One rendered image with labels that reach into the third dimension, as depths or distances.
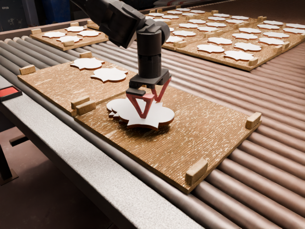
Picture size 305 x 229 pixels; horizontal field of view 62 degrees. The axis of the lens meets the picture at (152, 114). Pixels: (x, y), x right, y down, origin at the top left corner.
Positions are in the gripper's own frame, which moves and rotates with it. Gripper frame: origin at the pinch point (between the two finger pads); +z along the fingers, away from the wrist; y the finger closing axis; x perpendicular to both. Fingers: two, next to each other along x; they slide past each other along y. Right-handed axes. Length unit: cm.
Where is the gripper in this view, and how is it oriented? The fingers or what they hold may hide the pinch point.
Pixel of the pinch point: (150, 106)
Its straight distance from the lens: 67.8
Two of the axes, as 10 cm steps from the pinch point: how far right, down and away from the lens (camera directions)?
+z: 0.2, 8.6, 5.1
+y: -4.0, 4.7, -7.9
